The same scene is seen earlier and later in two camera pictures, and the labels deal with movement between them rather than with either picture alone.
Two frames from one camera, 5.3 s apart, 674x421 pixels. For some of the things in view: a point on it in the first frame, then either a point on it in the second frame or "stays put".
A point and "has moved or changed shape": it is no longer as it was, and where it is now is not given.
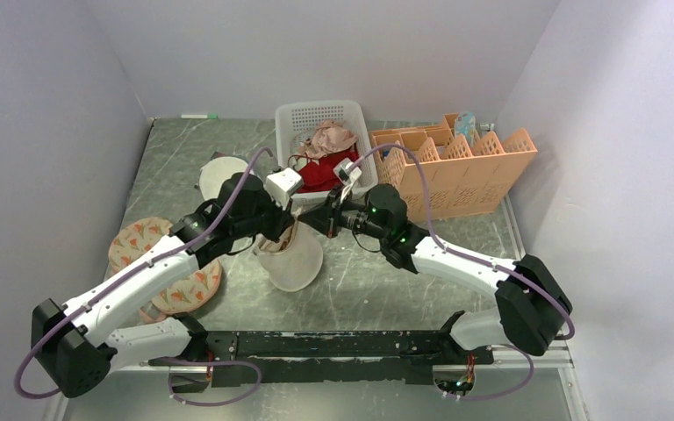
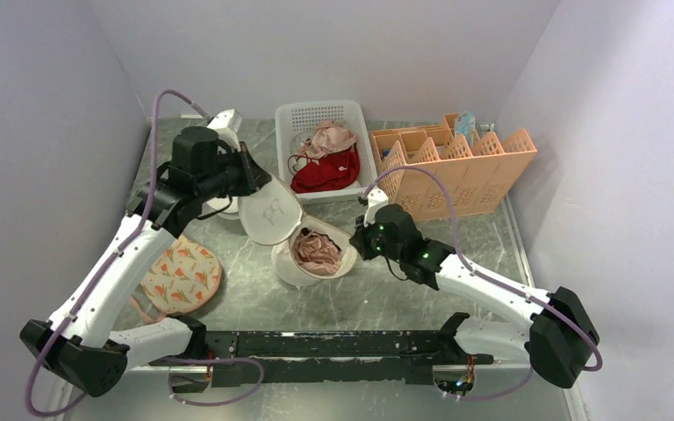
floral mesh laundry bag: (144, 234) stays put
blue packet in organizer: (464, 124) stays put
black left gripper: (283, 218) → (253, 175)
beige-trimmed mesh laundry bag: (293, 261) has moved or changed shape
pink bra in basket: (330, 136) stays put
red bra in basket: (320, 176) stays put
